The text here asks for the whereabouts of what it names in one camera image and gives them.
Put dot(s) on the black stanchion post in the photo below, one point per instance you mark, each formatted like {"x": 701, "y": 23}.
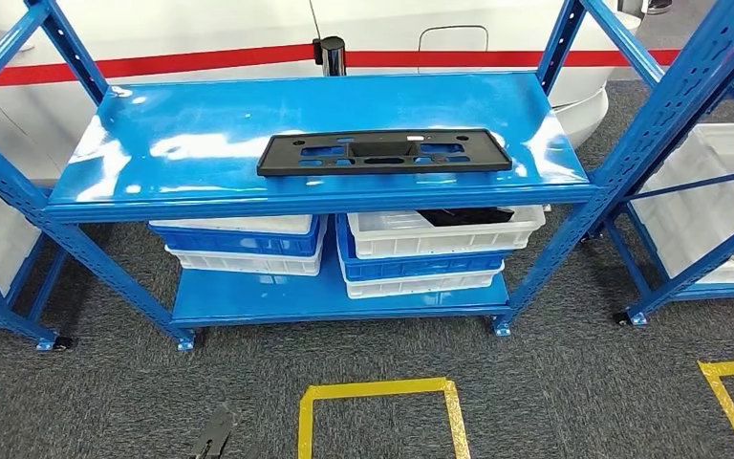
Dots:
{"x": 330, "y": 56}

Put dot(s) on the red barrier belt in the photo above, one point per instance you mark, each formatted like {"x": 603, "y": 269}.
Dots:
{"x": 468, "y": 58}
{"x": 152, "y": 63}

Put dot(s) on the white car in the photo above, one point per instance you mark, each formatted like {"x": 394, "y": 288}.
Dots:
{"x": 183, "y": 25}

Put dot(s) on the black plastic trim part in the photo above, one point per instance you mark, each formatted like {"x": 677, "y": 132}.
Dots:
{"x": 465, "y": 216}

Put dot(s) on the black plastic plate part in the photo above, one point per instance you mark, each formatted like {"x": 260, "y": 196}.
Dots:
{"x": 278, "y": 161}

